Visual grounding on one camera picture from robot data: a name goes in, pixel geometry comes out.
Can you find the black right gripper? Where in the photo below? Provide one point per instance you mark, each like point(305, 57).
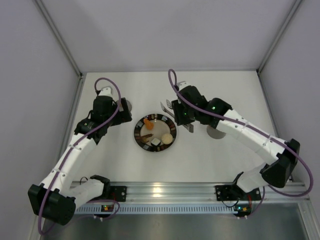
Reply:
point(177, 113)

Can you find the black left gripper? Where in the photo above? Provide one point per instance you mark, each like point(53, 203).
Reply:
point(125, 110)

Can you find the metal serving tongs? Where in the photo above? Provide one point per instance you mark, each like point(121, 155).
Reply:
point(168, 107)

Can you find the white steamed bun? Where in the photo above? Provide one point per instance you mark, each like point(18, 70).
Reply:
point(167, 139)

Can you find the orange carrot piece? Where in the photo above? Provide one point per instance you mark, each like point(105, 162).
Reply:
point(148, 124)

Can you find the black white sushi piece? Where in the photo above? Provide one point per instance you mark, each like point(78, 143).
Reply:
point(155, 142)

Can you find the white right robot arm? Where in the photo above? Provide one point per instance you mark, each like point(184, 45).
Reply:
point(279, 157)

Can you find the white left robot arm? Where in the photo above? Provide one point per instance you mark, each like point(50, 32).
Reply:
point(54, 199)

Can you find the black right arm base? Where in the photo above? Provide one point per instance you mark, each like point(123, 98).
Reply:
point(226, 193)

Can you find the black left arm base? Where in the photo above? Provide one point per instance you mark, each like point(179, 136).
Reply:
point(118, 193)

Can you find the grey cylindrical lunch container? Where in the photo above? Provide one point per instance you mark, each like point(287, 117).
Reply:
point(214, 133)

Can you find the grey container lid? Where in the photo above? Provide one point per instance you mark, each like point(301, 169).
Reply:
point(129, 105)

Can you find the black patterned round plate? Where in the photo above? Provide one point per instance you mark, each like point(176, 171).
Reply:
point(155, 132)

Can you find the brown cooked shrimp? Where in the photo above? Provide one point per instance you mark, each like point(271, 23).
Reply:
point(145, 138)

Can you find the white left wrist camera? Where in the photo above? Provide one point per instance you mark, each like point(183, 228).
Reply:
point(106, 91)

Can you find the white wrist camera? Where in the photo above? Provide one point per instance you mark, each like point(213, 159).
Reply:
point(106, 91)
point(182, 84)

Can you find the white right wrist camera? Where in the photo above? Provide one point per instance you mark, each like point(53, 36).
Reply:
point(182, 84)

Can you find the aluminium mounting rail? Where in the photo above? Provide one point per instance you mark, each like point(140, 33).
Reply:
point(198, 193)

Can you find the slotted grey cable duct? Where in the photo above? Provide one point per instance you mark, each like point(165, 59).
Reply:
point(144, 209)

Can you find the left aluminium frame post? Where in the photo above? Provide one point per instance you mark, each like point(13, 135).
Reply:
point(57, 35)

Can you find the aluminium frame post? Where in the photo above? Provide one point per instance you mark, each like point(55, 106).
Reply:
point(57, 35)
point(279, 33)

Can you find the right aluminium frame post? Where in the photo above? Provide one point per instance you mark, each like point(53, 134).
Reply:
point(279, 33)

